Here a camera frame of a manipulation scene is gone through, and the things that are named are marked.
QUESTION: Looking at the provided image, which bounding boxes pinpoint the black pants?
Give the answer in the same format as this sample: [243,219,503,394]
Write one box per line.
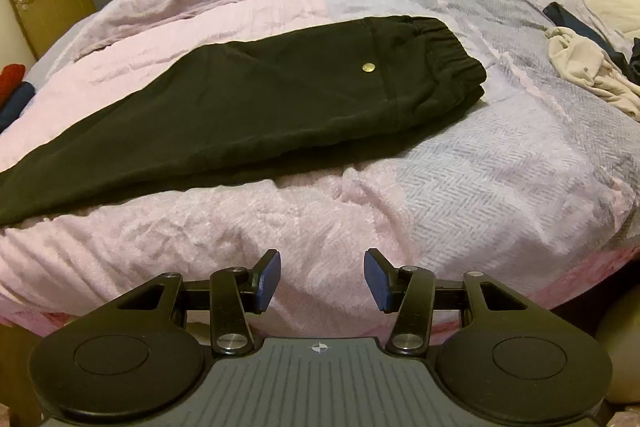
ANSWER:
[0,16,489,227]

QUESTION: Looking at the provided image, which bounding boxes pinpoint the red folded garment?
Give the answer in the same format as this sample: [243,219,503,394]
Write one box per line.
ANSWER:
[0,63,27,110]

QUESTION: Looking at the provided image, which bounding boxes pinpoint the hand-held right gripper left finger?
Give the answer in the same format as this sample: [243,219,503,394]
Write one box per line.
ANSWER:
[116,249,283,356]

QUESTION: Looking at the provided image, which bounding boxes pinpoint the dark blue jeans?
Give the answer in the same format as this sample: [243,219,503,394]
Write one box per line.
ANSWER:
[542,2,640,86]

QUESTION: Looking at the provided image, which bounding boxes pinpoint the bed with lilac grey duvet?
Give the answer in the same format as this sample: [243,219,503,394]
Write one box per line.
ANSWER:
[0,0,640,349]

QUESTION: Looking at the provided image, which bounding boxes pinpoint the cream white garment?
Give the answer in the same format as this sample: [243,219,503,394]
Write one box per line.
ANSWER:
[545,26,640,122]

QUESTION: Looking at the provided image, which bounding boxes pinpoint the navy folded garment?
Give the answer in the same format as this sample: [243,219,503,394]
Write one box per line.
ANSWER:
[0,83,37,136]

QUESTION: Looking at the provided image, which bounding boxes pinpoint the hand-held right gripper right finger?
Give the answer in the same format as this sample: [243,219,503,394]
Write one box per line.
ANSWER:
[363,248,529,356]

